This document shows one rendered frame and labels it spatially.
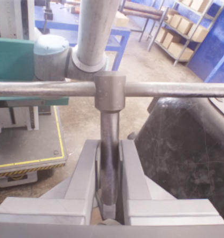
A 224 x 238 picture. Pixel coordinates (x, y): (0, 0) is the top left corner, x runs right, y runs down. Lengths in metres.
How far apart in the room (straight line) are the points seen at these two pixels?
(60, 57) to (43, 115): 0.81
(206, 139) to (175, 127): 0.06
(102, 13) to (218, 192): 0.48
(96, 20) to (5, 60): 0.59
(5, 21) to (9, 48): 0.12
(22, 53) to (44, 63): 0.18
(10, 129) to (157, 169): 1.25
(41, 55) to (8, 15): 0.27
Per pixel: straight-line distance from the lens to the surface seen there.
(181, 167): 0.33
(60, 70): 0.83
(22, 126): 1.48
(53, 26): 1.80
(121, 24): 2.12
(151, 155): 0.38
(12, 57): 1.00
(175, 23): 4.31
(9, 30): 1.03
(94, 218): 0.62
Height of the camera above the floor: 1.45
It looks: 44 degrees down
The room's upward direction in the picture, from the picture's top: 22 degrees clockwise
